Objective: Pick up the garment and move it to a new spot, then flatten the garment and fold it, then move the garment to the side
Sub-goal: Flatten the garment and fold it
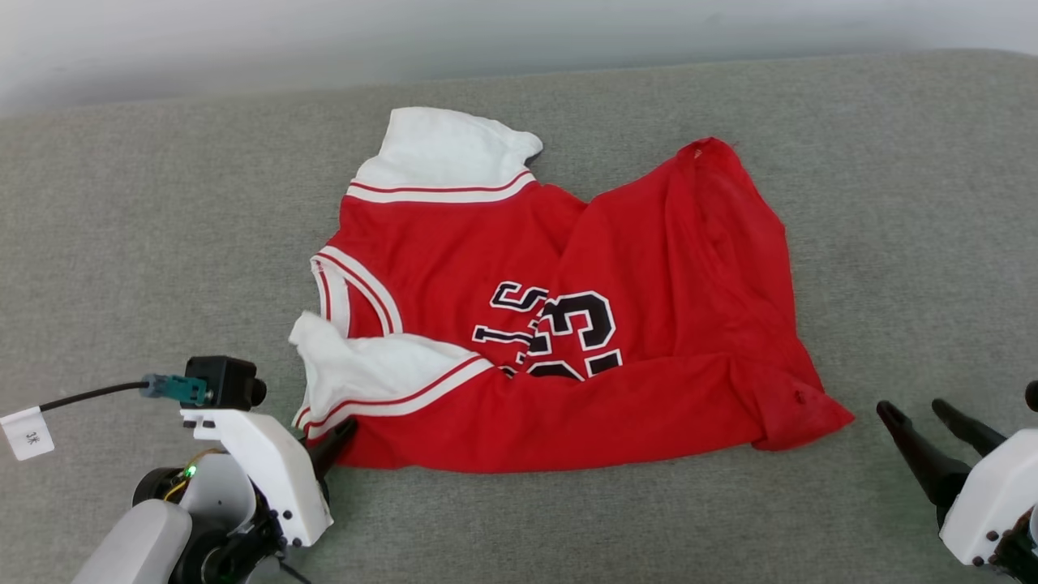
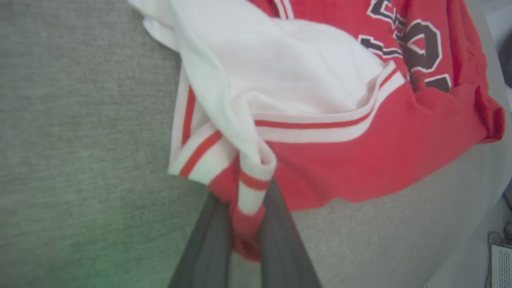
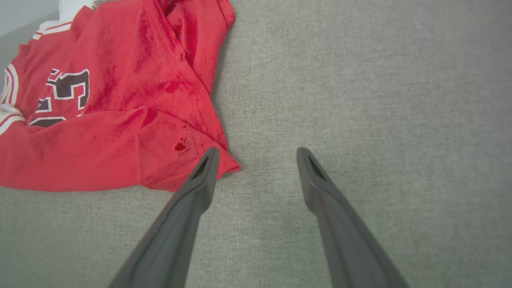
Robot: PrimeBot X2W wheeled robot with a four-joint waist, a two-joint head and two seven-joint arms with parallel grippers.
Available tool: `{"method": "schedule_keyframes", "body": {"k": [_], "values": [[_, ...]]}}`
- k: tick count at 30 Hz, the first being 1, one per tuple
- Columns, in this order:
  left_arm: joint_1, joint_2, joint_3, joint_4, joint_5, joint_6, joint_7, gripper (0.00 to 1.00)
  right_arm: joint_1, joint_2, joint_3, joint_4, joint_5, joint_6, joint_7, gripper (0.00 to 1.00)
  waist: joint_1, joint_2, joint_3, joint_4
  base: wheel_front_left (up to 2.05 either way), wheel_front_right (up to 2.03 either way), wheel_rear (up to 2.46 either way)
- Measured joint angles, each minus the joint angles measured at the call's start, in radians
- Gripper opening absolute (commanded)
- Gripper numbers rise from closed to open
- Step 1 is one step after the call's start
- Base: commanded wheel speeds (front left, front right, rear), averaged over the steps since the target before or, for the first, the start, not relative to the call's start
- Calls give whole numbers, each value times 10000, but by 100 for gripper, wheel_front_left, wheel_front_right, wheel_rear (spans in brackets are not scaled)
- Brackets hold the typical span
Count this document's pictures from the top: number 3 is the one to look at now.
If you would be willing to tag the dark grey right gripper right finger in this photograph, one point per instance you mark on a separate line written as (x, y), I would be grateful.
(344, 236)

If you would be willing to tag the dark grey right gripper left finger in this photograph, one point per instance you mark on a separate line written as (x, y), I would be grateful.
(180, 228)

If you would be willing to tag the red basketball jersey white trim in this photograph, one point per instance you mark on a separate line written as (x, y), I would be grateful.
(120, 112)

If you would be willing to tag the grey fabric sofa cushion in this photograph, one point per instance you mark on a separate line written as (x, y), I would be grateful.
(380, 100)

